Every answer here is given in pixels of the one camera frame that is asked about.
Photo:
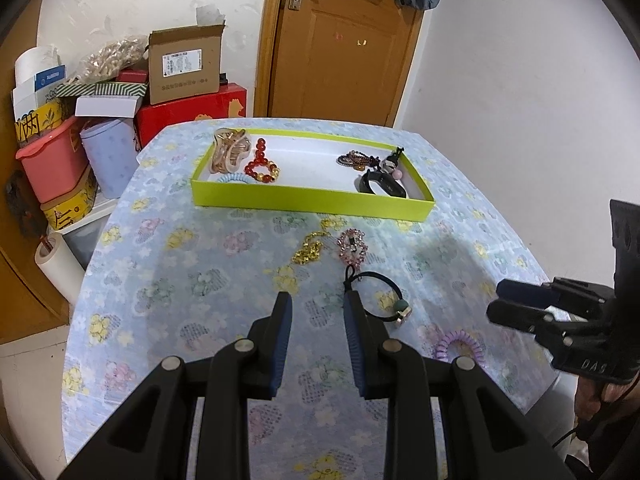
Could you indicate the brown cardboard box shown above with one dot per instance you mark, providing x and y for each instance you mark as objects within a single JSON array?
[{"x": 184, "y": 62}]

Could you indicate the wooden door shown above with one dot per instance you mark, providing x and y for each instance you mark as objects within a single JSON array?
[{"x": 335, "y": 59}]

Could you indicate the white blue carton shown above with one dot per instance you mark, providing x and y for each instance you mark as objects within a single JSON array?
[{"x": 38, "y": 71}]

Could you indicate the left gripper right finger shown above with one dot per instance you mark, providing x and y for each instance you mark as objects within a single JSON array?
[{"x": 444, "y": 420}]

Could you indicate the beige hair claw clip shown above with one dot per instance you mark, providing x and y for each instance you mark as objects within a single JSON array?
[{"x": 231, "y": 147}]

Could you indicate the pink rhinestone hair clip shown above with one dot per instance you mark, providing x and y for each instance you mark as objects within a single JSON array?
[{"x": 352, "y": 249}]

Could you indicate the small dark red box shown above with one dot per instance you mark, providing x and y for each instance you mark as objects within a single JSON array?
[{"x": 133, "y": 76}]

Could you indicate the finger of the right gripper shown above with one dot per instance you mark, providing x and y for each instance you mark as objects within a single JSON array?
[
  {"x": 529, "y": 295},
  {"x": 516, "y": 316}
]

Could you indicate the floral blue tablecloth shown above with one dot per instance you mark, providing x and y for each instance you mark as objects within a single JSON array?
[{"x": 170, "y": 279}]

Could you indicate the yellow round tin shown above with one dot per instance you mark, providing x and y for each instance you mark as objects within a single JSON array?
[{"x": 72, "y": 206}]

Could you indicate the light blue cylindrical container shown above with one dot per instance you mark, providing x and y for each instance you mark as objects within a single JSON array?
[{"x": 111, "y": 148}]

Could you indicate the black wristband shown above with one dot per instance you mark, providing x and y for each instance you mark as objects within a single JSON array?
[{"x": 373, "y": 181}]

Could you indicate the red gift box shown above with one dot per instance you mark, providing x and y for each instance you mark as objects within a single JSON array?
[{"x": 228, "y": 102}]

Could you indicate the pink plastic bin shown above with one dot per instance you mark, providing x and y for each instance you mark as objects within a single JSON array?
[{"x": 55, "y": 163}]

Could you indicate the white paper roll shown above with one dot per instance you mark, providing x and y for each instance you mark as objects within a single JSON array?
[{"x": 57, "y": 262}]

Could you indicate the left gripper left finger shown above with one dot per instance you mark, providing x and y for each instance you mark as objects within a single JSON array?
[{"x": 192, "y": 414}]

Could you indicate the green striped box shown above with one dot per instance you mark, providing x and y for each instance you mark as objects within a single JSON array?
[{"x": 107, "y": 88}]

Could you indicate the bag of nuts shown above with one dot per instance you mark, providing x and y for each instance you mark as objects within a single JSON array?
[{"x": 107, "y": 62}]

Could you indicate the black cord pink ball charm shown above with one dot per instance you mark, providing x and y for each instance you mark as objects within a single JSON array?
[{"x": 390, "y": 164}]

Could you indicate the person's right hand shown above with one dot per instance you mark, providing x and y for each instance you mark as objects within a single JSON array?
[{"x": 590, "y": 397}]

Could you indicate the yellow printed box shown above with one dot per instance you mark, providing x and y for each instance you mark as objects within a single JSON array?
[{"x": 34, "y": 124}]

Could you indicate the black hair tie H charm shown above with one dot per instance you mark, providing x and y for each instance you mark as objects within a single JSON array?
[{"x": 386, "y": 304}]

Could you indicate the lime green tray box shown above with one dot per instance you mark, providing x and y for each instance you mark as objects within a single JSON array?
[{"x": 311, "y": 179}]

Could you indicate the white flat box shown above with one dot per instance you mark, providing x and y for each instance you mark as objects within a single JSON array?
[{"x": 108, "y": 106}]

